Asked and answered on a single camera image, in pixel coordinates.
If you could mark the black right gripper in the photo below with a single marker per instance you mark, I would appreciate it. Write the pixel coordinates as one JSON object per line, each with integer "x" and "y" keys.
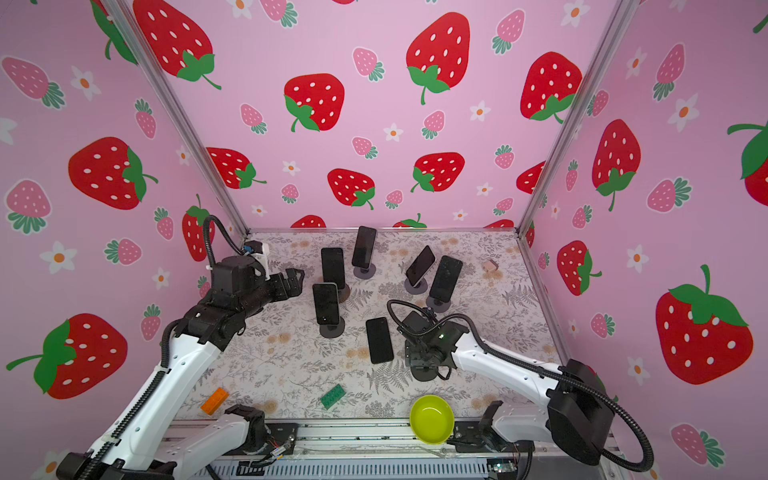
{"x": 410, "y": 354}

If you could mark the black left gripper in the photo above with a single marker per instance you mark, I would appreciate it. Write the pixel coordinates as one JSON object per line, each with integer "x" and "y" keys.
{"x": 295, "y": 286}

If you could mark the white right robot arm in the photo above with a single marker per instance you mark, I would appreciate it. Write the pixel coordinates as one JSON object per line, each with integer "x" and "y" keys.
{"x": 569, "y": 407}

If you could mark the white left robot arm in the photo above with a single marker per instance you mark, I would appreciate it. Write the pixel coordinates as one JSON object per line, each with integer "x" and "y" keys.
{"x": 130, "y": 449}

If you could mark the grey round right phone stand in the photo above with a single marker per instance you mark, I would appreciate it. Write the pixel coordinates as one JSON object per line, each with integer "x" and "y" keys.
{"x": 437, "y": 306}

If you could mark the black phone wooden stand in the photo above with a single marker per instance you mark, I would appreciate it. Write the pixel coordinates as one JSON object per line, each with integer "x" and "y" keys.
{"x": 333, "y": 267}

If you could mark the grey centre phone stand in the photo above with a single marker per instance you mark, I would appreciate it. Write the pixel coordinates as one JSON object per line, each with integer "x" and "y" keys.
{"x": 416, "y": 289}

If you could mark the lime green bowl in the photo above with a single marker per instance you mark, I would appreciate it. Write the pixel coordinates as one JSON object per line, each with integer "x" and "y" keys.
{"x": 432, "y": 420}

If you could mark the green lego brick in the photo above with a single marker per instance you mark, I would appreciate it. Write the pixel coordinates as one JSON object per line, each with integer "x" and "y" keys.
{"x": 332, "y": 397}

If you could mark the orange brick left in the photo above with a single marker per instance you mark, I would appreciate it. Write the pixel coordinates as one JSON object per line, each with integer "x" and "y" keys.
{"x": 214, "y": 401}

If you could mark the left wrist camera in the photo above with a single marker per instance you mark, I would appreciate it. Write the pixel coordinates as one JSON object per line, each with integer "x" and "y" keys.
{"x": 256, "y": 249}

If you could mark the pink wall charger cube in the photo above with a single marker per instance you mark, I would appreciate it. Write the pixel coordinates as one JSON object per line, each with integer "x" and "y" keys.
{"x": 490, "y": 266}

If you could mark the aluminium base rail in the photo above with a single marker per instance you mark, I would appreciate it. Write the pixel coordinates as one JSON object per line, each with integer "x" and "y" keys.
{"x": 387, "y": 449}

